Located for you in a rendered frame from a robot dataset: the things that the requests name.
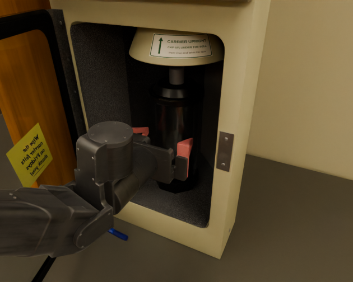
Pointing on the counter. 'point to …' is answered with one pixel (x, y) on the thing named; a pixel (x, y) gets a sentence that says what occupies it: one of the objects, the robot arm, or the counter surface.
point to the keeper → (224, 151)
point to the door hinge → (60, 28)
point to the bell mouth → (176, 47)
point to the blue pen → (118, 234)
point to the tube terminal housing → (188, 24)
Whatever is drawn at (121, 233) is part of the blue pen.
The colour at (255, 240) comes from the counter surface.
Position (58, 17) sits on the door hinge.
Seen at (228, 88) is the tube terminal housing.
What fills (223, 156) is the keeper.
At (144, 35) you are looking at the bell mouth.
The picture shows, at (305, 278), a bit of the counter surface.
